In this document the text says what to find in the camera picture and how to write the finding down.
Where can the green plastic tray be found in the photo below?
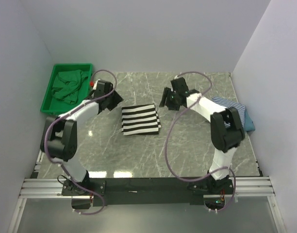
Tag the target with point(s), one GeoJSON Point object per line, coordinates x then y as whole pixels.
{"type": "Point", "coordinates": [51, 105]}

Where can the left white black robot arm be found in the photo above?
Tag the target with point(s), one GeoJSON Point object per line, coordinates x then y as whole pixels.
{"type": "Point", "coordinates": [60, 135]}

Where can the blue white striped tank top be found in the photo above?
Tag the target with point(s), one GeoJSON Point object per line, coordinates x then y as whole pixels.
{"type": "Point", "coordinates": [228, 104]}

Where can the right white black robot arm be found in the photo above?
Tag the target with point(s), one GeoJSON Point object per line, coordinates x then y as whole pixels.
{"type": "Point", "coordinates": [227, 132]}

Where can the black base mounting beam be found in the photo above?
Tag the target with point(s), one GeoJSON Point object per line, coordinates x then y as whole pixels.
{"type": "Point", "coordinates": [120, 191]}

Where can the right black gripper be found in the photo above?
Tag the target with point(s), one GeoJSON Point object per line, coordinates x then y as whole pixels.
{"type": "Point", "coordinates": [167, 93]}

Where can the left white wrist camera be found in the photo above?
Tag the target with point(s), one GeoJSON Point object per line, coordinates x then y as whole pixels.
{"type": "Point", "coordinates": [93, 84]}

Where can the black white striped tank top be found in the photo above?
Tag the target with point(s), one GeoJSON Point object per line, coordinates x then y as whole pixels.
{"type": "Point", "coordinates": [140, 120]}

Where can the aluminium frame rail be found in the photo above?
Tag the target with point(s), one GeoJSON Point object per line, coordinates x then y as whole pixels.
{"type": "Point", "coordinates": [52, 189]}

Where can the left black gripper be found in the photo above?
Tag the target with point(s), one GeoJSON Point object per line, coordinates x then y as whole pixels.
{"type": "Point", "coordinates": [117, 99]}

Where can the green tank top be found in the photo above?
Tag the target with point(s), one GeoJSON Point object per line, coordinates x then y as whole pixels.
{"type": "Point", "coordinates": [66, 85]}

